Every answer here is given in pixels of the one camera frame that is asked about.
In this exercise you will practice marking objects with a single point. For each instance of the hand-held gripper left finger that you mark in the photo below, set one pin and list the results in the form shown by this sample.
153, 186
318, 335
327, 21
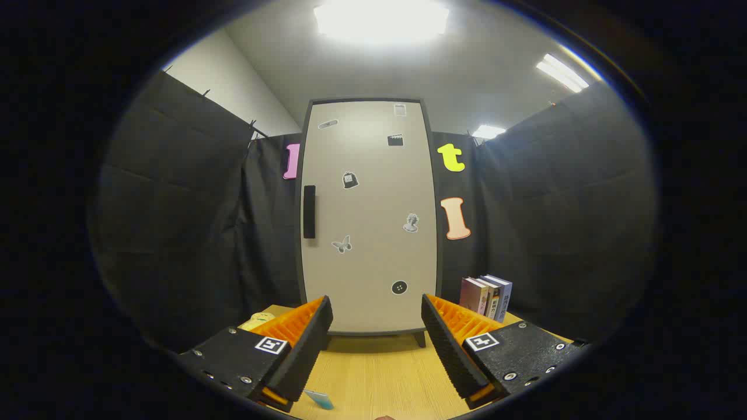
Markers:
303, 356

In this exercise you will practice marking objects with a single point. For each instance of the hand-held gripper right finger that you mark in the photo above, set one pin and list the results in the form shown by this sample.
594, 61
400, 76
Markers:
449, 350

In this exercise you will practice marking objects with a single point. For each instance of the blue and white tube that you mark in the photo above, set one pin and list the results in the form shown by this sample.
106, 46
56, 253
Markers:
321, 400

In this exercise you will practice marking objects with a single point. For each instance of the light grey cabinet door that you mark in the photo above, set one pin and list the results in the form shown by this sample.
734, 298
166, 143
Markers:
373, 192

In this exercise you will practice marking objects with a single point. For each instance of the dark grey cabinet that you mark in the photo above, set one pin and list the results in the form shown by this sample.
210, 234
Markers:
420, 339

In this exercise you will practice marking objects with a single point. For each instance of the yellow plush toy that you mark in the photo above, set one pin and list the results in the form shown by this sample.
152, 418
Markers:
257, 321

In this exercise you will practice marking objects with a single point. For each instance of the white spine book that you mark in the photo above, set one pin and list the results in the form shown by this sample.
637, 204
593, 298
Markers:
493, 300

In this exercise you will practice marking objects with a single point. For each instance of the blue grey book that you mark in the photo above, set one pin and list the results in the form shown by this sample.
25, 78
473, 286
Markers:
505, 297

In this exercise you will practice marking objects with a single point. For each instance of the black backdrop cloth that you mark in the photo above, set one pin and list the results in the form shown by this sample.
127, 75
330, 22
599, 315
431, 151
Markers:
175, 204

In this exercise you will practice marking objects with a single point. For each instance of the small ceiling light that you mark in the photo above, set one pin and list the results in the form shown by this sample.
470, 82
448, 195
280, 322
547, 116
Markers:
487, 132

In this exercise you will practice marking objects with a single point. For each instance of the long ceiling light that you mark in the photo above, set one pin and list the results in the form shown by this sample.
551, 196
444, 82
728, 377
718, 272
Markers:
561, 73

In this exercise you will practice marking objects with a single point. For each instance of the large ceiling light panel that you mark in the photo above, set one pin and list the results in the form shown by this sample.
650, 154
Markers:
379, 20

